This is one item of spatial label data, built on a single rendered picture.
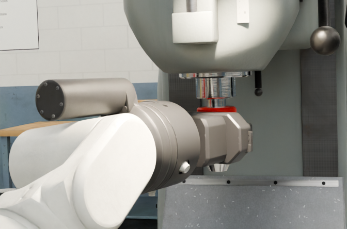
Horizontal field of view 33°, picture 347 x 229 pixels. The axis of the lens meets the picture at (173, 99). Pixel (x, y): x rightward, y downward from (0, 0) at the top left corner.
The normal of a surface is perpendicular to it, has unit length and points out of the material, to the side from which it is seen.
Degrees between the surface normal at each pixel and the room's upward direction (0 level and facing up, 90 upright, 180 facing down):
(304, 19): 90
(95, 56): 90
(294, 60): 90
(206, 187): 63
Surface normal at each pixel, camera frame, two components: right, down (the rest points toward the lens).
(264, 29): 0.42, 0.35
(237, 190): -0.23, -0.40
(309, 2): 0.23, 0.04
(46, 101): -0.56, 0.05
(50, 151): -0.58, -0.25
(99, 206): 0.82, -0.14
